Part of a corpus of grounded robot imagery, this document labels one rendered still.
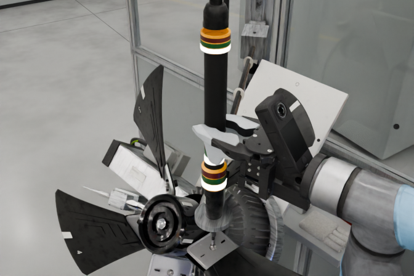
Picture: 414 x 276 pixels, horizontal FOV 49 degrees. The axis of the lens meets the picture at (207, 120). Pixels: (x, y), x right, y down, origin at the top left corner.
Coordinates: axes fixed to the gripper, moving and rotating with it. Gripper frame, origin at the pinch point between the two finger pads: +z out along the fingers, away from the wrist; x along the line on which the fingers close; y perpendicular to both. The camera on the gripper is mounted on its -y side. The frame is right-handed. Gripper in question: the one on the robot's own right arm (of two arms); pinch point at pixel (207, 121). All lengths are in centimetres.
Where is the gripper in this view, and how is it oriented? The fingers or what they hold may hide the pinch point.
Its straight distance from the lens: 74.2
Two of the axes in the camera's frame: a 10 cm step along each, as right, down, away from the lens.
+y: -0.1, 8.4, 5.4
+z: -8.0, -3.3, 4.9
